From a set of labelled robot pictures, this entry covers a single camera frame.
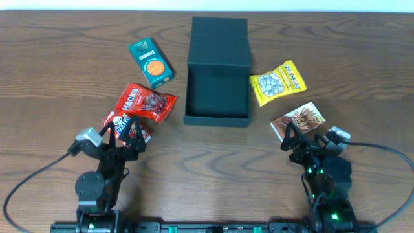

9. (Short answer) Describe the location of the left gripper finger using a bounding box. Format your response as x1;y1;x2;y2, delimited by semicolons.
98;122;116;147
118;119;146;152

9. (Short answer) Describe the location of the red Hello Panda box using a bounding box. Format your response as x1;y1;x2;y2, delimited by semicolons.
102;111;153;143

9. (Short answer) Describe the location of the Pocky chocolate stick box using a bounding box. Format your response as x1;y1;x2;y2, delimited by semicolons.
270;102;326;141

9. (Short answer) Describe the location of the teal Chunkies cookie box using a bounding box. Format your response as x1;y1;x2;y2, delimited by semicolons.
128;38;174;89

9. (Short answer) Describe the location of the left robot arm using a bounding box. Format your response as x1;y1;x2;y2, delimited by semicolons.
68;116;146;232

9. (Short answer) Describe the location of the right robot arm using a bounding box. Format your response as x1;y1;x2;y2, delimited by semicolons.
281;122;360;232

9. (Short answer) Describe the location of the red Hacks candy bag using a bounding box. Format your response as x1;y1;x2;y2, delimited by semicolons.
113;83;177;123

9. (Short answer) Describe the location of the yellow Hacks candy bag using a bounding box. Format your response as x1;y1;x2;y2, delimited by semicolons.
250;60;307;107

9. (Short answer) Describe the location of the dark green open box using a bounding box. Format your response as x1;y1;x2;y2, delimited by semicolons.
183;17;251;128

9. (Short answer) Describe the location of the left black cable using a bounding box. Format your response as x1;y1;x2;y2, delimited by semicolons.
2;151;74;233

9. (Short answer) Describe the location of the black cable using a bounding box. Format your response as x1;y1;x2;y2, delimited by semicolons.
342;140;414;230
2;151;74;233

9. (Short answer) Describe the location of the right black cable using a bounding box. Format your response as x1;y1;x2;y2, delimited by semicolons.
342;140;414;230

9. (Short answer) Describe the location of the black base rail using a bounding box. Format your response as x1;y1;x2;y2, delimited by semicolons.
50;220;378;233

